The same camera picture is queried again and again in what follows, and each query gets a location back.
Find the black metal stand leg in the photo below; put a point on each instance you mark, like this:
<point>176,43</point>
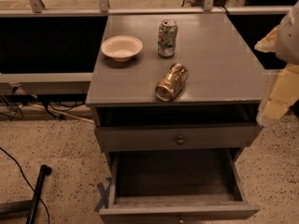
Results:
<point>43,172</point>

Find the orange soda can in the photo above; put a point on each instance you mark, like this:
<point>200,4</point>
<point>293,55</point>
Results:
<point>172,83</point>

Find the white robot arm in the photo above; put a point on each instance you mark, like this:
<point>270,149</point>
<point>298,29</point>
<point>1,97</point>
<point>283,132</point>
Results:
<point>287,45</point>

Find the open middle grey drawer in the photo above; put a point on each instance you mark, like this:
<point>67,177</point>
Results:
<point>158,187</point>

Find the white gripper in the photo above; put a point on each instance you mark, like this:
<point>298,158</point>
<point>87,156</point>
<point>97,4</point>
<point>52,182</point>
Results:
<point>289,37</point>

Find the grey metal railing frame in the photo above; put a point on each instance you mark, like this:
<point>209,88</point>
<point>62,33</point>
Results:
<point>50,46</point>

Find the round top drawer knob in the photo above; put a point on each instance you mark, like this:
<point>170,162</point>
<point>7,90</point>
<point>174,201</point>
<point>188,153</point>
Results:
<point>180,140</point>

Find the white paper bowl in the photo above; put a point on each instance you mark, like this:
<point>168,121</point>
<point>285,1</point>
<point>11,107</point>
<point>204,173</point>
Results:
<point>121,48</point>

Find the green white soda can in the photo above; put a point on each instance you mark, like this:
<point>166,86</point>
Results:
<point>167,35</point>

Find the grey drawer cabinet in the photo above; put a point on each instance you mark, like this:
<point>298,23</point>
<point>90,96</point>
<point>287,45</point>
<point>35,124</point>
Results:
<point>174,100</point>

